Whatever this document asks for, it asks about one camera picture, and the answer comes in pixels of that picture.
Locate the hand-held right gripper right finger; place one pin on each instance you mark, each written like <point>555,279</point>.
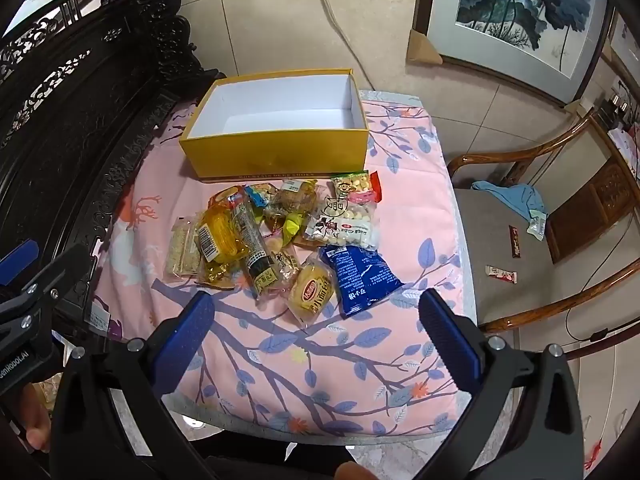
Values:
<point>450,340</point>

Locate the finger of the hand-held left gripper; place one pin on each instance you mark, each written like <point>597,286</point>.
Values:
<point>60,270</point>
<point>20,256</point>

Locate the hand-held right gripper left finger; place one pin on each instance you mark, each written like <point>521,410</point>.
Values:
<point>187,340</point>

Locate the clear amber snack packet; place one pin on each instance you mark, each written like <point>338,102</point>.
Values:
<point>215,276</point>

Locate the clear grain bar packet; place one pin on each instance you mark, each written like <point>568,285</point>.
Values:
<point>182,250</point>

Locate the black label tube packet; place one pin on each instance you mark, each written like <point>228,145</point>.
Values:
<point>259,260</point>

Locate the blue snack packet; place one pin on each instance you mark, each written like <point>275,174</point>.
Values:
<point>360,280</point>

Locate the yellow cake packet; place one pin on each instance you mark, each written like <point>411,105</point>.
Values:
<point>220,232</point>

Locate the clear printed snack packet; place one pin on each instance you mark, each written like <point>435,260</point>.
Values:
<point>285,265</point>

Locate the yellow small bread packet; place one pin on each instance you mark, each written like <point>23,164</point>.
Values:
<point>310,292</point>

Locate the red biscuit packet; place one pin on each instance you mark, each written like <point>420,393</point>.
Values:
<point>225,196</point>

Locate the yellow green candy packet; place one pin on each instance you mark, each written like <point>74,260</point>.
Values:
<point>292,225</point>

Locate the white round candy packet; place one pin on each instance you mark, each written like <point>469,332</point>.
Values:
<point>342,225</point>

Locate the blue white small packet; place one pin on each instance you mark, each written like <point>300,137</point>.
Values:
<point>260,195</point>

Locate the green red ball snack packet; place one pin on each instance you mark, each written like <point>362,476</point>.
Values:
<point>352,185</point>

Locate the yellow cardboard box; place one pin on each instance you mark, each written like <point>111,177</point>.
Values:
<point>275,156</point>

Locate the person's left hand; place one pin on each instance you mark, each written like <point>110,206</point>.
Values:
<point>36,420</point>

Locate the white red small packet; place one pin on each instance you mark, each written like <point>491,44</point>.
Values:
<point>500,274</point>

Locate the wooden armchair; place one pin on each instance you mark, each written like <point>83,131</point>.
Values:
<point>500,245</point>

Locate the dark red candy bar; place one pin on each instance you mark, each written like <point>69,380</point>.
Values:
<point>515,241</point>

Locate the dark carved wooden furniture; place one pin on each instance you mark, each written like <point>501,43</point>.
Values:
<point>75,125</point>

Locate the green white small packet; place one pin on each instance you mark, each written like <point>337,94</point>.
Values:
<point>537,225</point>

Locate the pink printed tablecloth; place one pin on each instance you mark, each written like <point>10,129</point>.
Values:
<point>405,200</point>

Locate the blue cloth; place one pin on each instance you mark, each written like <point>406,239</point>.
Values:
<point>515,200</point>

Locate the black power strip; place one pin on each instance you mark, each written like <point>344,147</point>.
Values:
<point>612,110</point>

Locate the cardboard corner protector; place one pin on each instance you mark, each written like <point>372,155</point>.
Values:
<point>422,51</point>

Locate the framed ink painting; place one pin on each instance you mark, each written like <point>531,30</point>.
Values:
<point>500,5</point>

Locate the small framed picture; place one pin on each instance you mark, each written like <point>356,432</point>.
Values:
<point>627,45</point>

